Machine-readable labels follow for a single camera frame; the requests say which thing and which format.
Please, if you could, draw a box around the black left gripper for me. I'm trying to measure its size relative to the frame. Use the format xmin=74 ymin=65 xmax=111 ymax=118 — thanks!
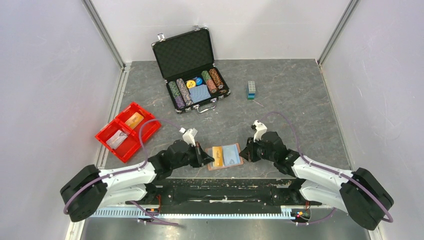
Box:
xmin=171 ymin=141 xmax=215 ymax=170

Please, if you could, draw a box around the right aluminium frame post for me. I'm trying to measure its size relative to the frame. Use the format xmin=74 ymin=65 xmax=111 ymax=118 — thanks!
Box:
xmin=316 ymin=0 xmax=360 ymax=68

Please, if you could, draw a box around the gold card in bin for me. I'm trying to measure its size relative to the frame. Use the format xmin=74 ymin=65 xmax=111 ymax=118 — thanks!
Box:
xmin=125 ymin=112 xmax=144 ymax=130

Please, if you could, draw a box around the green red chip stack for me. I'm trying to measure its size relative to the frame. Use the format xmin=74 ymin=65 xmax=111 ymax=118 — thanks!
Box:
xmin=201 ymin=70 xmax=218 ymax=94

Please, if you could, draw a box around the red bin near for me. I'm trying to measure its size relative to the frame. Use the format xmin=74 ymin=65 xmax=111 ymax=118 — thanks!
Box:
xmin=95 ymin=119 xmax=141 ymax=163

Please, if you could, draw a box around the pink grey chip stack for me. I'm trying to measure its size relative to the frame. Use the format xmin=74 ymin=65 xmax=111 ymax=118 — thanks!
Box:
xmin=176 ymin=78 xmax=194 ymax=106

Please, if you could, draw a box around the red bin far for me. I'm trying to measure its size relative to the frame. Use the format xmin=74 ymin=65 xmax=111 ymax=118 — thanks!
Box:
xmin=115 ymin=102 xmax=162 ymax=143

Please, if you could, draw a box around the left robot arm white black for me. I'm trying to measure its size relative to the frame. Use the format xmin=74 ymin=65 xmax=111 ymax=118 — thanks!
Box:
xmin=59 ymin=140 xmax=214 ymax=222

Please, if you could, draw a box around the grey blue toy brick stack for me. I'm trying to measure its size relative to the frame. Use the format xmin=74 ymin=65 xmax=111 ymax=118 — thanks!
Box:
xmin=246 ymin=80 xmax=256 ymax=100

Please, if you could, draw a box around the blue dealer chip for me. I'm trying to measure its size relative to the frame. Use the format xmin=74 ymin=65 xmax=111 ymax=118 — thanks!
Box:
xmin=193 ymin=77 xmax=204 ymax=86

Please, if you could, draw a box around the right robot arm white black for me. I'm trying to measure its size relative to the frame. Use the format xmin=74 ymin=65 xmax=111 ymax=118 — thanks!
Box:
xmin=239 ymin=131 xmax=395 ymax=230

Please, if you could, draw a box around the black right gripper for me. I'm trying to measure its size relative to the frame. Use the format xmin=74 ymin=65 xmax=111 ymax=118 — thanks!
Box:
xmin=238 ymin=135 xmax=276 ymax=163

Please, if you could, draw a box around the green purple chip stack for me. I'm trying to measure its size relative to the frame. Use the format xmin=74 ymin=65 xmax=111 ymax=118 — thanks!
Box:
xmin=168 ymin=81 xmax=186 ymax=109

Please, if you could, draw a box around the orange leather card holder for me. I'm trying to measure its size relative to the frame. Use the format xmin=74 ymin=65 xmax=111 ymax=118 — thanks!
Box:
xmin=206 ymin=143 xmax=244 ymax=171

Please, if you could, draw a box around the brown orange chip stack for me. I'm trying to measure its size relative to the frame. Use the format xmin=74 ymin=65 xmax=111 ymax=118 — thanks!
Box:
xmin=208 ymin=68 xmax=224 ymax=90

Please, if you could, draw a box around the red bin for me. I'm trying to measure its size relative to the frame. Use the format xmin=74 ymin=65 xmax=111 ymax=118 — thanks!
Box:
xmin=95 ymin=119 xmax=141 ymax=163
xmin=115 ymin=102 xmax=162 ymax=143

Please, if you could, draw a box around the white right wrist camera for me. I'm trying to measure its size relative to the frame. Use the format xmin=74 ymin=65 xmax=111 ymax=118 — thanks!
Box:
xmin=251 ymin=120 xmax=268 ymax=142

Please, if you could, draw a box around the black poker chip case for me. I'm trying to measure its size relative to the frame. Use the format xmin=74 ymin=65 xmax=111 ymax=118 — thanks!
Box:
xmin=151 ymin=26 xmax=231 ymax=114

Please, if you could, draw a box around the blue playing card deck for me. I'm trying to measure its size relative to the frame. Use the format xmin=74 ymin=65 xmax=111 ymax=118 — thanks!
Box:
xmin=189 ymin=84 xmax=211 ymax=103

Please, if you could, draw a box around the left aluminium frame post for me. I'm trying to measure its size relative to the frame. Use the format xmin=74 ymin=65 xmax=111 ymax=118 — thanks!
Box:
xmin=81 ymin=0 xmax=126 ymax=70

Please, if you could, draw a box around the aluminium slotted cable duct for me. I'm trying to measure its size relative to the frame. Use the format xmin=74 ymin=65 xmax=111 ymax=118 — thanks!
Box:
xmin=86 ymin=205 xmax=293 ymax=220

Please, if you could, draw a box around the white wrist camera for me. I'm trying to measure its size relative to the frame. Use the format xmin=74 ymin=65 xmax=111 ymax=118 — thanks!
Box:
xmin=251 ymin=120 xmax=268 ymax=142
xmin=179 ymin=127 xmax=198 ymax=146

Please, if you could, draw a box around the aluminium frame post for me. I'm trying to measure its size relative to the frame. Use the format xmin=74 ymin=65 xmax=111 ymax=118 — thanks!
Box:
xmin=316 ymin=0 xmax=360 ymax=68
xmin=81 ymin=0 xmax=126 ymax=70

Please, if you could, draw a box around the yellow dealer chip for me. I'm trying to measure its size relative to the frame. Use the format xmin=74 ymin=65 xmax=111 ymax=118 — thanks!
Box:
xmin=185 ymin=79 xmax=197 ymax=89

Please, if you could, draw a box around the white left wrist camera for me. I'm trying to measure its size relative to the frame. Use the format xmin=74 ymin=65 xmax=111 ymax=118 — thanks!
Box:
xmin=179 ymin=127 xmax=198 ymax=146

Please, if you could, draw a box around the white card in bin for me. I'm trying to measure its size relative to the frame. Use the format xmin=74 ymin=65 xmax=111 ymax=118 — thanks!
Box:
xmin=106 ymin=130 xmax=128 ymax=150

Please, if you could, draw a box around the gold credit card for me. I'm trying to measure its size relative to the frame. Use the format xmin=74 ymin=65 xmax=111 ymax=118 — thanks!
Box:
xmin=212 ymin=146 xmax=224 ymax=168

